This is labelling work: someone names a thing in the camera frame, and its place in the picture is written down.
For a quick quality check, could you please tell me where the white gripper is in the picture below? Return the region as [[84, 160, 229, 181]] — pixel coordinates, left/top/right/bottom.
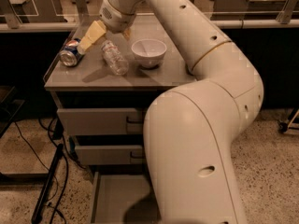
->
[[77, 0, 143, 55]]

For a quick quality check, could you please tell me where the clear plastic water bottle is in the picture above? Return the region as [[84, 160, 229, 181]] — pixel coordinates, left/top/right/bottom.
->
[[101, 40, 129, 76]]

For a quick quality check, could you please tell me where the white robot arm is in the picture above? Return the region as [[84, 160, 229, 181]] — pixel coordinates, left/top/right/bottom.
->
[[86, 0, 263, 224]]

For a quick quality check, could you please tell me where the grey drawer cabinet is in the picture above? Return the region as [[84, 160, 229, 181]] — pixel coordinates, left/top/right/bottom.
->
[[42, 14, 200, 224]]

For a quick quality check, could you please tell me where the grey top drawer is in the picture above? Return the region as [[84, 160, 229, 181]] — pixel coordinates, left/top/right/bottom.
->
[[56, 91, 148, 137]]

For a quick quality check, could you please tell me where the grey drawer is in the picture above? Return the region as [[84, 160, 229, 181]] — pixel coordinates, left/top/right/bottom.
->
[[56, 91, 148, 137], [88, 164, 161, 224], [74, 134, 145, 165]]

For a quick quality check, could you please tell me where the grey middle drawer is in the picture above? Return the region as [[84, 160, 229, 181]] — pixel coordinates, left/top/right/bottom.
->
[[74, 134, 145, 165]]

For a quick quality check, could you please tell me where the grey bottom drawer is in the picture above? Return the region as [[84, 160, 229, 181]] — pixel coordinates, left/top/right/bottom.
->
[[88, 164, 161, 224]]

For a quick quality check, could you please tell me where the white bowl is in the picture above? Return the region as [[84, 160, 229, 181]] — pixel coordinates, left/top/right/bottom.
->
[[131, 39, 167, 69]]

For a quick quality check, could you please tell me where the blue pepsi can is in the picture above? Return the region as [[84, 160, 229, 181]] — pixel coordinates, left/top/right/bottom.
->
[[59, 38, 85, 67]]

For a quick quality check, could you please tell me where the clear acrylic barrier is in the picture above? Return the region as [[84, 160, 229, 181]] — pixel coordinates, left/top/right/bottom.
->
[[0, 0, 299, 29]]

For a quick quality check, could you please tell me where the dark side table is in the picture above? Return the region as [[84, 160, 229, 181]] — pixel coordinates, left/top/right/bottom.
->
[[0, 86, 24, 138]]

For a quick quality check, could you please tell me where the black bar on floor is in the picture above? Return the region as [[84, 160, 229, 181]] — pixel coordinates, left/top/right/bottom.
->
[[31, 144, 64, 224]]

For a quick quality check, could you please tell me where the wheeled cart base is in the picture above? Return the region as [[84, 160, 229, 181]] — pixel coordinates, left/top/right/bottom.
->
[[278, 108, 299, 133]]

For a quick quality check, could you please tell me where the black floor cable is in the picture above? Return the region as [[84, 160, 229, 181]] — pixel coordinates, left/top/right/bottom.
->
[[12, 117, 87, 224]]

